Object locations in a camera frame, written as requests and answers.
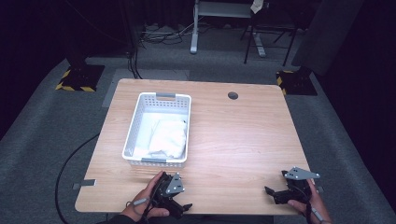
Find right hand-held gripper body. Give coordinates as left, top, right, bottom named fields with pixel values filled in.
left=273, top=166, right=321, bottom=205

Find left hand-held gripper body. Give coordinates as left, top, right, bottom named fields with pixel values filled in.
left=150, top=171, right=185, bottom=216

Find white towel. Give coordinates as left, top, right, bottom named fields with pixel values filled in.
left=148, top=119, right=189, bottom=160

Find white plastic basket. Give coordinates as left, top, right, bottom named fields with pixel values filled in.
left=121, top=91, right=192, bottom=169

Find person's right hand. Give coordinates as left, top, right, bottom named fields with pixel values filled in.
left=287, top=177, right=332, bottom=224

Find person's left hand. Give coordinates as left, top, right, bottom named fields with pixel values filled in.
left=120, top=169, right=172, bottom=223

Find black yellow-striped stand base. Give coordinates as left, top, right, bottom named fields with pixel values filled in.
left=275, top=69, right=318, bottom=97
left=54, top=63, right=106, bottom=93

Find black folding chair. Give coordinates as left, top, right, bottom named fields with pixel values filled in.
left=240, top=12, right=301, bottom=67

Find grey upright panel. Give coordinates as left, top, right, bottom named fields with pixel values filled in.
left=290, top=0, right=366, bottom=77

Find white crumpled cloth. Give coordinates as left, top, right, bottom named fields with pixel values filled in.
left=249, top=0, right=266, bottom=15

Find white-legged grey desk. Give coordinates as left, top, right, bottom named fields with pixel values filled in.
left=189, top=0, right=267, bottom=58

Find grey wrist strap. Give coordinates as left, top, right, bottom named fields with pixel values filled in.
left=310, top=206, right=325, bottom=222
left=132, top=197, right=151, bottom=207

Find black floor cable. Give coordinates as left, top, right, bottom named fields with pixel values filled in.
left=54, top=133, right=101, bottom=224

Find black hanging cables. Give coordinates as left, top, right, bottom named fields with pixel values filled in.
left=125, top=46, right=144, bottom=80

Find tangle of floor cables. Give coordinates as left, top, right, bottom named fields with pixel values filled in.
left=139, top=21, right=194, bottom=45

